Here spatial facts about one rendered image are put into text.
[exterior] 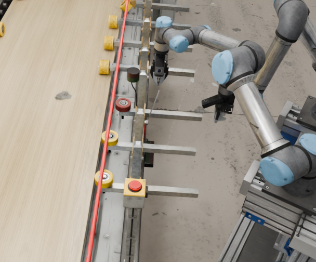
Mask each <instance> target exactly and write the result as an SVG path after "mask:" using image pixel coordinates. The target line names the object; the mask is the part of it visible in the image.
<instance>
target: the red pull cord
mask: <svg viewBox="0 0 316 262"><path fill-rule="evenodd" d="M128 3H129V0H127V1H126V7H125V14H124V21H123V27H122V34H121V40H120V47H119V51H118V58H117V64H116V71H115V77H114V84H113V90H112V97H111V104H110V111H109V117H108V123H107V130H106V137H105V141H104V147H103V154H102V161H101V168H100V174H99V180H98V187H97V194H96V200H95V207H94V213H93V220H92V225H91V231H90V237H89V244H88V251H87V257H86V262H90V261H91V255H92V250H93V243H94V236H95V229H96V222H97V215H98V208H99V201H100V194H101V187H102V180H103V173H104V166H105V162H106V155H107V148H108V141H109V133H110V127H111V120H112V113H113V106H114V98H115V92H116V85H117V77H118V73H119V66H120V59H121V52H122V45H123V38H124V31H125V24H126V17H127V10H128Z"/></svg>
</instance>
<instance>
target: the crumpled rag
mask: <svg viewBox="0 0 316 262"><path fill-rule="evenodd" d="M71 97H72V95H70V94H69V92H68V91H66V90H64V91H62V92H60V93H59V94H57V95H56V97H55V99H57V100H63V99H71Z"/></svg>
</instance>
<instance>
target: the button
mask: <svg viewBox="0 0 316 262"><path fill-rule="evenodd" d="M129 188H130V189H131V190H133V191H137V190H139V189H140V188H141V183H140V182H139V181H137V180H133V181H131V182H130V183H129Z"/></svg>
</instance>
